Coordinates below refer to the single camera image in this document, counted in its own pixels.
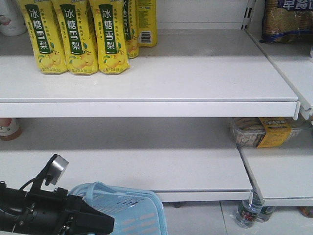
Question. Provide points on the peach orange drink bottle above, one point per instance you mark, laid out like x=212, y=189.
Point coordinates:
x=9, y=129

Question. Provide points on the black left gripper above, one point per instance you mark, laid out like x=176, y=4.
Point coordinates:
x=56, y=213

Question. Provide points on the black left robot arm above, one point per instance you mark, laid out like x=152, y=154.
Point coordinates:
x=11, y=205

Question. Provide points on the clear water bottle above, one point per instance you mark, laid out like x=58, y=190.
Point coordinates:
x=248, y=210
x=265, y=214

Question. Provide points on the light blue plastic basket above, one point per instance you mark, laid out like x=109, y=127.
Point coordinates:
x=135, y=211

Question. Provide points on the clear boxed pastry pack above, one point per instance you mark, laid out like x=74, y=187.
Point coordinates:
x=265, y=132

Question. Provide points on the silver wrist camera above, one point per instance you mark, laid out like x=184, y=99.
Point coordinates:
x=55, y=169

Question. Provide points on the yellow pear drink bottle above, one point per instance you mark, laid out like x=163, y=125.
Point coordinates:
x=146, y=12
x=130, y=28
x=44, y=32
x=78, y=34
x=111, y=44

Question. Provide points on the biscuit bag blue label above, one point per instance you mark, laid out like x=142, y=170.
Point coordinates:
x=286, y=21

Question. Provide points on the white peach drink bottle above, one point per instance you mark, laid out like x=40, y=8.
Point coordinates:
x=11, y=19

